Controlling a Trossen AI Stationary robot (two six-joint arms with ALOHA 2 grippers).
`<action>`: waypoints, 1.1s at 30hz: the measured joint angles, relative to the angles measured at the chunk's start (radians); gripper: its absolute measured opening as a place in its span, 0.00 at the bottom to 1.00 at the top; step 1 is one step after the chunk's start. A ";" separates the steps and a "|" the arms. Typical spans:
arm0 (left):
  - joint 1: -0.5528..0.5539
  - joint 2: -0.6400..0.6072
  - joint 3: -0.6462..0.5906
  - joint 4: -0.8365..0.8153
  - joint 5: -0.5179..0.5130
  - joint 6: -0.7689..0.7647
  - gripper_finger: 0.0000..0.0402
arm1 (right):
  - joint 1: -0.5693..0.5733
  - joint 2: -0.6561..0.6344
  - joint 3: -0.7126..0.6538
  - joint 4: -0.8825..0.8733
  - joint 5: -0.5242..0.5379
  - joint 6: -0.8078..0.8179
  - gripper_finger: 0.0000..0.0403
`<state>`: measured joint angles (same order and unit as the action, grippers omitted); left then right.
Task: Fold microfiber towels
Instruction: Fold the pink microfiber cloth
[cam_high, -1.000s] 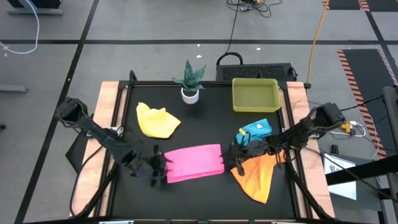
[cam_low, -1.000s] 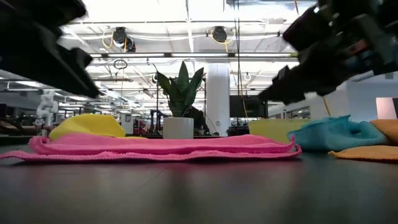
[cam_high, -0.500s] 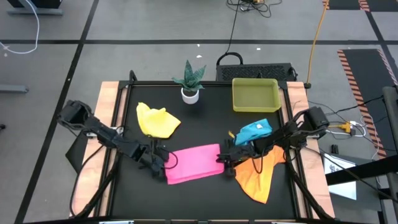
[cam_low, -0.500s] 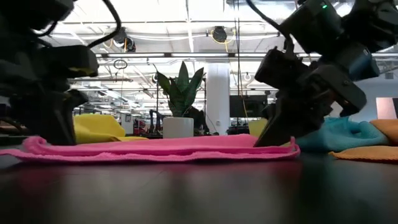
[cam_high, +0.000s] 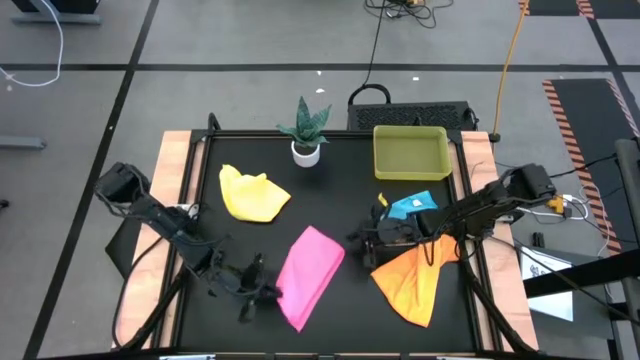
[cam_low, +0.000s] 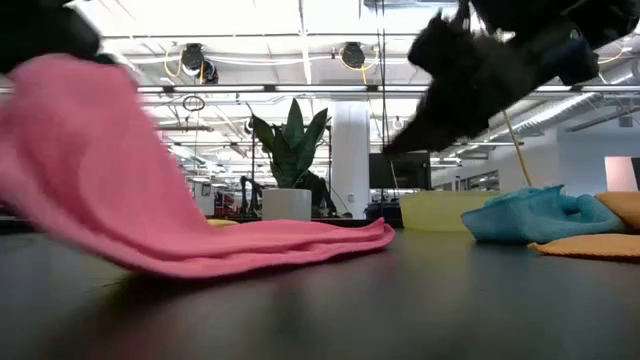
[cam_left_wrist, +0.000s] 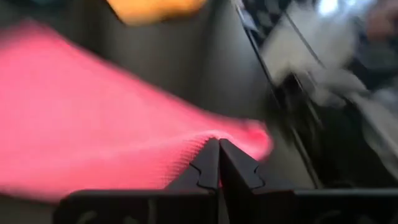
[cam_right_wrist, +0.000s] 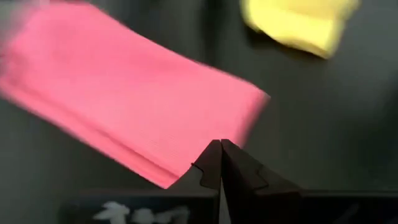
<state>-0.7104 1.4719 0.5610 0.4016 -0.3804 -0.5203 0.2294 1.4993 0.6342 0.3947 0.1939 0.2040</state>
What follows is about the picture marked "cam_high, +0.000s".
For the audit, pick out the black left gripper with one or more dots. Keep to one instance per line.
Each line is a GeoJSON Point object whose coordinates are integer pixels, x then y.
{"type": "Point", "coordinates": [240, 285]}

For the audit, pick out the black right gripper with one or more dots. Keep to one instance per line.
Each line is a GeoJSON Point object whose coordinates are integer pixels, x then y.
{"type": "Point", "coordinates": [397, 235]}

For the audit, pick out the pink microfiber towel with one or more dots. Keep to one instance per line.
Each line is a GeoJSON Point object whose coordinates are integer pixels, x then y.
{"type": "Point", "coordinates": [310, 275]}

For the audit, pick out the blue microfiber towel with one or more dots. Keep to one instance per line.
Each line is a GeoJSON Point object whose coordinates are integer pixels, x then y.
{"type": "Point", "coordinates": [420, 205]}

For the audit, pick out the green translucent plastic tray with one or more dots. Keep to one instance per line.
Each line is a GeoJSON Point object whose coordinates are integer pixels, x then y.
{"type": "Point", "coordinates": [410, 155]}

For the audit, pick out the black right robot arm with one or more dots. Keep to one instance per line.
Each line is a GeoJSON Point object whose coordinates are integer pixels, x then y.
{"type": "Point", "coordinates": [480, 205]}

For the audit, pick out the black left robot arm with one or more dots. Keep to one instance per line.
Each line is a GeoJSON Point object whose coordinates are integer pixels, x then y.
{"type": "Point", "coordinates": [155, 215]}

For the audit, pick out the orange microfiber towel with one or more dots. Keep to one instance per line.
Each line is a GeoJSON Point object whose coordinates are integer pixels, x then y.
{"type": "Point", "coordinates": [410, 285]}

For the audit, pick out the yellow microfiber towel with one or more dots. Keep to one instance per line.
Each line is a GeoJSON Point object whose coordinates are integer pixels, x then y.
{"type": "Point", "coordinates": [250, 195]}

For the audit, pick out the yellow tape tag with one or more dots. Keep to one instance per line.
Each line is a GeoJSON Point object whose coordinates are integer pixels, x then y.
{"type": "Point", "coordinates": [382, 199]}

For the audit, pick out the snake plant in white pot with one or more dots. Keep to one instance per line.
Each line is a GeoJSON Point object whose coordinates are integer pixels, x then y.
{"type": "Point", "coordinates": [306, 157]}

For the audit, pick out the black perforated computer case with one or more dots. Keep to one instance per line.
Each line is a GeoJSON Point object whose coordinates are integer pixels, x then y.
{"type": "Point", "coordinates": [410, 117]}

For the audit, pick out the wooden table side board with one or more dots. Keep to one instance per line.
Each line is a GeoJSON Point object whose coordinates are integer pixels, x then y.
{"type": "Point", "coordinates": [170, 150]}
{"type": "Point", "coordinates": [477, 150]}

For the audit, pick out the small black floor object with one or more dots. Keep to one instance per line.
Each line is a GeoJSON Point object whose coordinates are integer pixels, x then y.
{"type": "Point", "coordinates": [538, 240]}

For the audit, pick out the white paper sheet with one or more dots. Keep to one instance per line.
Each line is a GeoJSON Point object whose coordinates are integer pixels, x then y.
{"type": "Point", "coordinates": [550, 305]}

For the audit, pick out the yellow power plug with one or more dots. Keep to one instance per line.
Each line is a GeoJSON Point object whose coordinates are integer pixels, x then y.
{"type": "Point", "coordinates": [556, 203]}

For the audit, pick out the black metal bar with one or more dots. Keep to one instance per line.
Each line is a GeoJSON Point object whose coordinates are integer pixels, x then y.
{"type": "Point", "coordinates": [590, 272]}

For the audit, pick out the black mat striped edge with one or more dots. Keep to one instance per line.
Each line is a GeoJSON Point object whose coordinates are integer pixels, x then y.
{"type": "Point", "coordinates": [595, 125]}
{"type": "Point", "coordinates": [552, 6]}

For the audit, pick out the grey desk foot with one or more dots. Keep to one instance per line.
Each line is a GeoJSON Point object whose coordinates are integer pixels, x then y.
{"type": "Point", "coordinates": [20, 143]}

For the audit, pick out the grey desk base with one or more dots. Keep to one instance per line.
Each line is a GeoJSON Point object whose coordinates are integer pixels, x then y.
{"type": "Point", "coordinates": [55, 19]}

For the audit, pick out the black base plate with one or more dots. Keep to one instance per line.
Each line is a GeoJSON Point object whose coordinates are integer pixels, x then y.
{"type": "Point", "coordinates": [122, 250]}

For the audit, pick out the black aluminium table frame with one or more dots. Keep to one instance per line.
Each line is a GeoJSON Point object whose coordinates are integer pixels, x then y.
{"type": "Point", "coordinates": [250, 134]}

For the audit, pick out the black upright post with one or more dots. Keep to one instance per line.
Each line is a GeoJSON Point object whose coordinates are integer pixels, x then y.
{"type": "Point", "coordinates": [629, 200]}

